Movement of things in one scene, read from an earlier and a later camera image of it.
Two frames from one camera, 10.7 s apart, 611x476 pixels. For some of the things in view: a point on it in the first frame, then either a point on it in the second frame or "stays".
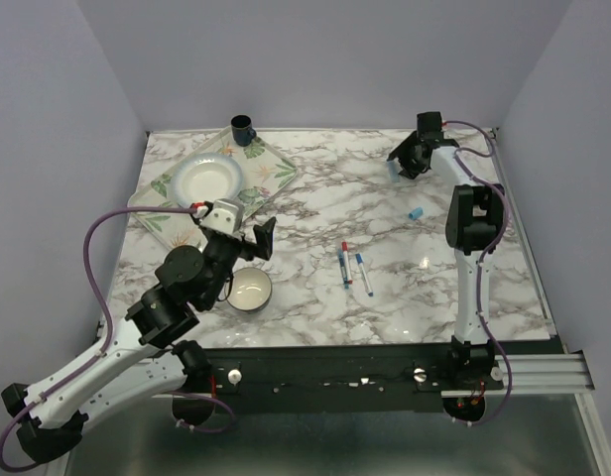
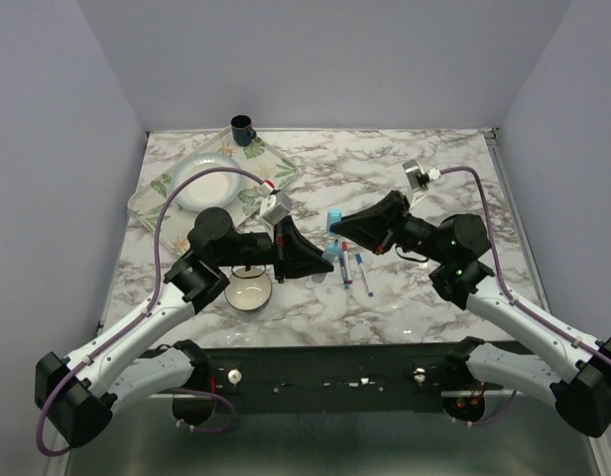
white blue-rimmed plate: (205, 177) stays
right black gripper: (408, 171) -> (373, 226)
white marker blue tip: (364, 274) stays
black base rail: (344, 378) stays
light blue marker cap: (416, 213) -> (333, 215)
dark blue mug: (241, 130) stays
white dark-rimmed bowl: (248, 289) stays
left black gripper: (264, 239) -> (294, 256)
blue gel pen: (342, 268) stays
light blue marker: (393, 172) -> (331, 252)
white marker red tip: (344, 247) stays
